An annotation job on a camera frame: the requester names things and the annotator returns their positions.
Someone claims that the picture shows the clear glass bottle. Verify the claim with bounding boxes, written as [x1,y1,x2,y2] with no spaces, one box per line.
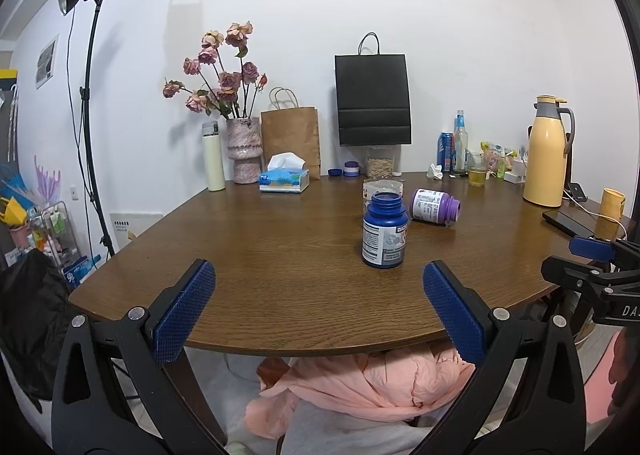
[453,110,469,172]

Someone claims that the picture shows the black light stand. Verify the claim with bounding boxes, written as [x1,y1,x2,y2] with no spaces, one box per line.
[79,0,117,257]

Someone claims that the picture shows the purple plastic bottle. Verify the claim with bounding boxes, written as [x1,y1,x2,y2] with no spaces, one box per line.
[409,188,462,226]

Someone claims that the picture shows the black phone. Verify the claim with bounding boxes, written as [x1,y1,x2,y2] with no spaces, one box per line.
[542,210,597,239]

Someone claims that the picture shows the dried pink flowers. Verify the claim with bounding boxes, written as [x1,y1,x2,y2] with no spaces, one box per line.
[162,21,269,120]

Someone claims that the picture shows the wall poster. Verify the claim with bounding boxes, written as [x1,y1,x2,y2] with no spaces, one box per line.
[36,35,60,90]

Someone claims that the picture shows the blue plastic bottle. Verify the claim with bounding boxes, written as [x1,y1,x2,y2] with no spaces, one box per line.
[361,192,409,269]

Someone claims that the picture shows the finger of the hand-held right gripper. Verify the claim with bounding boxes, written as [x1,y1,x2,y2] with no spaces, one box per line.
[541,256,640,292]
[569,236,640,266]

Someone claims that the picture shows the blue cardboard box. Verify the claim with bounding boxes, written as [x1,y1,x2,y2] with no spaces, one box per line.
[62,255,104,292]

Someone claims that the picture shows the black jacket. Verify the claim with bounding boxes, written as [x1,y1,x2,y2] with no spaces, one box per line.
[0,250,82,413]

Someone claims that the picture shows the clear jar of grains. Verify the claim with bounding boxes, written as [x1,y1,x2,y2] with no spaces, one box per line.
[366,145,396,179]

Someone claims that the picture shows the colourful snack packets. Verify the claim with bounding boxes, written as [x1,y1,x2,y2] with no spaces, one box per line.
[480,141,517,162]

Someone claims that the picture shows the purple plastic hangers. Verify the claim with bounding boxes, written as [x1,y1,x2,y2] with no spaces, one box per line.
[33,155,62,203]

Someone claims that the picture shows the pink cloth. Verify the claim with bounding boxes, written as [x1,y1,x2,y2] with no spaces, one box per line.
[245,342,476,440]

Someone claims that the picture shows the wire cart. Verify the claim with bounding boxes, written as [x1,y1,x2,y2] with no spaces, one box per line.
[27,201,81,268]

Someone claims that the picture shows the white printed board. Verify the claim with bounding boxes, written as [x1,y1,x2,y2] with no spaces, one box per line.
[109,212,165,256]

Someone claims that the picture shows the yellow cup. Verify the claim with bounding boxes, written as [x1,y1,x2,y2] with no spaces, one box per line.
[599,188,627,240]

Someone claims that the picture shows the white thermos bottle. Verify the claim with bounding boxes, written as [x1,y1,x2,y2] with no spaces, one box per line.
[202,121,227,192]

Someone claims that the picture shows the yellow thermos jug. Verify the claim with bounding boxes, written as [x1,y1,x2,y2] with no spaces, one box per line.
[523,95,576,207]

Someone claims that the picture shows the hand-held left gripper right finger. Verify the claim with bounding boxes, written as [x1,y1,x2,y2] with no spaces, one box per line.
[415,260,587,455]

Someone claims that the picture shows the blue tissue box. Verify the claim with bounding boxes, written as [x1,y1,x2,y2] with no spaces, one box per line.
[259,153,310,194]

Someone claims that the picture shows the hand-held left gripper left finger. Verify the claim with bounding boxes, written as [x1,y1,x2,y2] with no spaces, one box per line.
[51,259,228,455]

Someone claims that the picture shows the pink speckled vase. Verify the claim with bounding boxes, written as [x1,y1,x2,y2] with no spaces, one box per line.
[226,117,262,184]

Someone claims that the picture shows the blue soda can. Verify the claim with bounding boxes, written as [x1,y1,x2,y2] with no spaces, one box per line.
[438,132,455,172]

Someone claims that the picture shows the white cable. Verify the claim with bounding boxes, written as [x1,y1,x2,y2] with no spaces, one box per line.
[564,191,632,237]

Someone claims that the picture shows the brown paper bag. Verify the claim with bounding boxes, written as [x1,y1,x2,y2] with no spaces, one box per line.
[260,87,321,180]

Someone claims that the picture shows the clear plastic cup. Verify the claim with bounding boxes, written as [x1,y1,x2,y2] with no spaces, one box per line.
[363,178,404,216]

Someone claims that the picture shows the glass of yellow drink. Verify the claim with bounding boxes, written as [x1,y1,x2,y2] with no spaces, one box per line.
[467,151,489,187]

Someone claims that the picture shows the black paper bag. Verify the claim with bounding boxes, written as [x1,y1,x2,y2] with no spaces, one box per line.
[334,33,413,147]

